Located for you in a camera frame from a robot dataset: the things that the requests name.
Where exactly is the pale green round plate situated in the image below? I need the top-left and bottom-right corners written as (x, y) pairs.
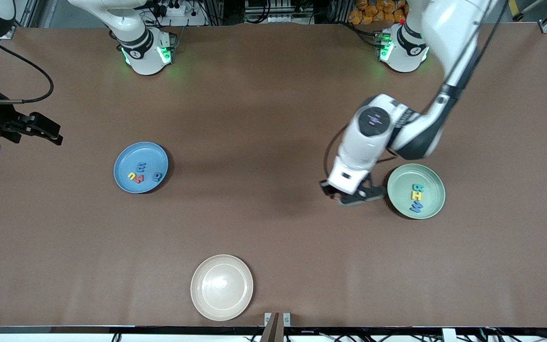
top-left (387, 163), bottom-right (446, 220)

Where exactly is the blue round plate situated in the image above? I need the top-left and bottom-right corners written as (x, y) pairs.
top-left (113, 142), bottom-right (170, 194)

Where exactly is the beige round plate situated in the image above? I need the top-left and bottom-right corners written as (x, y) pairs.
top-left (190, 254), bottom-right (254, 322)

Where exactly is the pile of orange packets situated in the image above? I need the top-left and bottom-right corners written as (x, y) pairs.
top-left (348, 0), bottom-right (409, 25)

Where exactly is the background equipment rack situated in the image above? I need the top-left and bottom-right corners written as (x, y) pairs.
top-left (243, 0), bottom-right (331, 25)

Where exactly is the white power strip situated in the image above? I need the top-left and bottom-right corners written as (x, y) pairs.
top-left (157, 0), bottom-right (207, 27)

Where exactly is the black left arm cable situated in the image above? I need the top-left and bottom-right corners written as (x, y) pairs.
top-left (323, 127), bottom-right (397, 180)

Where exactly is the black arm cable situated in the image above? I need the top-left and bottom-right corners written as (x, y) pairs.
top-left (323, 127), bottom-right (397, 180)
top-left (0, 38), bottom-right (55, 105)

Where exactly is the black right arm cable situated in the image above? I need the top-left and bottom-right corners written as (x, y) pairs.
top-left (0, 38), bottom-right (55, 105)

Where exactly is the dark slanted mounting post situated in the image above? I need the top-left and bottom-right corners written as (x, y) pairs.
top-left (260, 312), bottom-right (285, 342)

